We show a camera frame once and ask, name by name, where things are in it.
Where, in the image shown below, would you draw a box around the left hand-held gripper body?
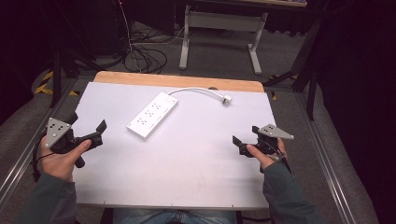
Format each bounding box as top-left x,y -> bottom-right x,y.
46,117 -> 104,169

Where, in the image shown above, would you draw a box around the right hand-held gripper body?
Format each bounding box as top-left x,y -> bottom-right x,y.
238,124 -> 295,158

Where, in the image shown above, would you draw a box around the person's right hand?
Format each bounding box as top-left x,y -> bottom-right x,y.
246,138 -> 288,171

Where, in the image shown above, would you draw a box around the person's left hand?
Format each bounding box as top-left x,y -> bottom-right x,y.
39,136 -> 92,183

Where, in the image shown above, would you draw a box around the yellow black floor tape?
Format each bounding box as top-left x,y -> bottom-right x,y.
33,70 -> 80,97

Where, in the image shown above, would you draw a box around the black metal stand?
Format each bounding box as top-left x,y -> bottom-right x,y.
49,0 -> 101,109
262,15 -> 323,121

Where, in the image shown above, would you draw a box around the white power strip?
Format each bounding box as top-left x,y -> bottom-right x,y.
126,91 -> 179,141

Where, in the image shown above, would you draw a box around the white table board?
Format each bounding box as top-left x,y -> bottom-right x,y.
72,81 -> 277,210

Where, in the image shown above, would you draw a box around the person's legs in jeans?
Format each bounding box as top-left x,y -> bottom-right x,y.
112,208 -> 238,224

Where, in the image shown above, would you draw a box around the wooden desk top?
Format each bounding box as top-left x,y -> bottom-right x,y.
239,0 -> 308,7

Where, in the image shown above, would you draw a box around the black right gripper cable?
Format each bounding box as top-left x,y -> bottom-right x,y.
268,146 -> 296,179

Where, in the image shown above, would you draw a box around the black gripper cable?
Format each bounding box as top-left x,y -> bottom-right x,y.
32,132 -> 50,184
268,146 -> 296,179

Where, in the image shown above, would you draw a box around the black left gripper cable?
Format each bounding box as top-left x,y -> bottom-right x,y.
32,132 -> 50,184

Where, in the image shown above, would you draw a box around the aluminium rail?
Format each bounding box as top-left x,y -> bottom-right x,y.
294,92 -> 358,224
0,77 -> 79,202

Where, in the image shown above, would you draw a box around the white power strip cable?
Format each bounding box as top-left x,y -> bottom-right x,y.
167,87 -> 225,103

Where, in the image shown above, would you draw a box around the bundle of black floor cables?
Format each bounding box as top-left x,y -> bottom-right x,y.
122,29 -> 185,75

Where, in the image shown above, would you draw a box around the red cable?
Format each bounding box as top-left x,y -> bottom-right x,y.
117,0 -> 133,50

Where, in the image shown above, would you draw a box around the white metal desk frame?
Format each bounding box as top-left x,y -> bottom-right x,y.
178,4 -> 269,77

